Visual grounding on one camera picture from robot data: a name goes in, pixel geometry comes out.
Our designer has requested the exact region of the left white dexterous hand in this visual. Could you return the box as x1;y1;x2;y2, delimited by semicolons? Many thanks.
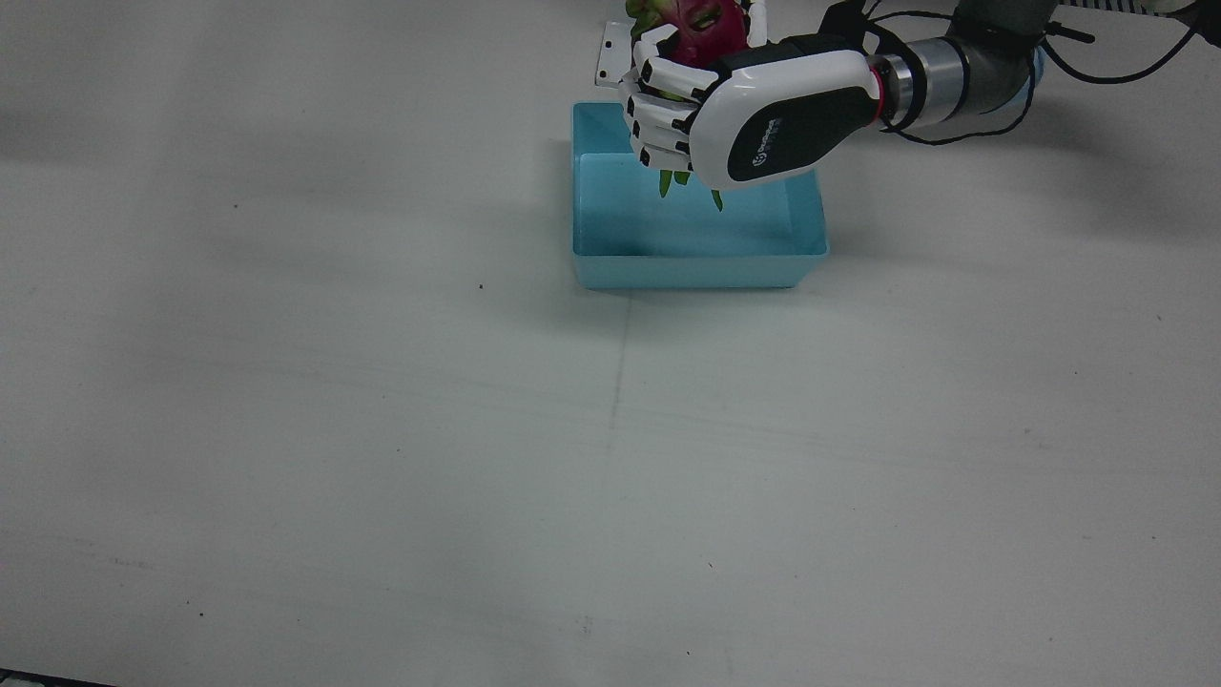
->
618;0;883;192

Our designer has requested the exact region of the pink dragon fruit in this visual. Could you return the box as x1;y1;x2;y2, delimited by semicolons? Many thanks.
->
625;0;752;213

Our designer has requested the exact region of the light blue plastic bin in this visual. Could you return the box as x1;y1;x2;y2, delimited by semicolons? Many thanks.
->
570;101;829;291

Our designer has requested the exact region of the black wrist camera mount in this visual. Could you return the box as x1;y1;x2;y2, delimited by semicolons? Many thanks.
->
820;0;883;53

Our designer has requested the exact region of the white pedestal mount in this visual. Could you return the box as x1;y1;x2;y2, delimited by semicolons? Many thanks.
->
595;21;638;90

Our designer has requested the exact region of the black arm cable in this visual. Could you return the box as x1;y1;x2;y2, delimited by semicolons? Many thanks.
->
859;0;1205;146

